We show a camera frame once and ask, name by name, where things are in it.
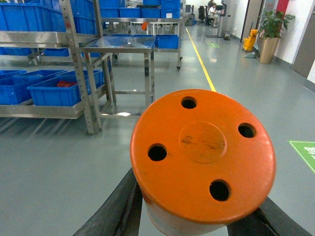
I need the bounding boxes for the small steel table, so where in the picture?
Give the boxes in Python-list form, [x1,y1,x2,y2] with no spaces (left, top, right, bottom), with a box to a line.
[83,36,155,118]

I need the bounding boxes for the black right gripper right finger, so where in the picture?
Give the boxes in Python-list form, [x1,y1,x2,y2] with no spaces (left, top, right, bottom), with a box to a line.
[227,198,310,236]

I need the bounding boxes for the green floor sign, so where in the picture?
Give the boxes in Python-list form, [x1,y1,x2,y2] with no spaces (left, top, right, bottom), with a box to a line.
[288,141,315,173]

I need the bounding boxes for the steel shelf rack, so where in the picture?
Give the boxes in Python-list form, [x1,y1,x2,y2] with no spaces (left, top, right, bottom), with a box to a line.
[0,0,109,134]

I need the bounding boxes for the yellow mop bucket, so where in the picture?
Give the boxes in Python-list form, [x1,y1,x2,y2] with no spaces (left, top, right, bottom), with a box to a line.
[243,29,258,52]

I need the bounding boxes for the blue bin lower shelf right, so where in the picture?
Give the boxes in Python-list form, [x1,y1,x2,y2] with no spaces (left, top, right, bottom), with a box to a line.
[27,76,81,107]

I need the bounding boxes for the orange cylindrical cap 4680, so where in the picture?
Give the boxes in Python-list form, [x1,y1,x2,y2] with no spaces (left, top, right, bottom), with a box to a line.
[130,89,276,236]

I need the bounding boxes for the potted plant gold planter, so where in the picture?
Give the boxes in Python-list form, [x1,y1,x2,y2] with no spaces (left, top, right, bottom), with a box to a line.
[258,10,295,64]

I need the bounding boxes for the rear steel wheeled rack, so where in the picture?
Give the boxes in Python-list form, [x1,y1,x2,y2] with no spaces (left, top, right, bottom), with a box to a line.
[98,0,187,71]

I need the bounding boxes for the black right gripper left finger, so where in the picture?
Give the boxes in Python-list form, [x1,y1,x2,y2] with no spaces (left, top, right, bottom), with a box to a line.
[75,169,143,236]

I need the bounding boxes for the seated person white shirt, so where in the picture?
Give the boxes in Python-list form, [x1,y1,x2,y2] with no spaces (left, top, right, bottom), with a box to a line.
[208,3,218,27]

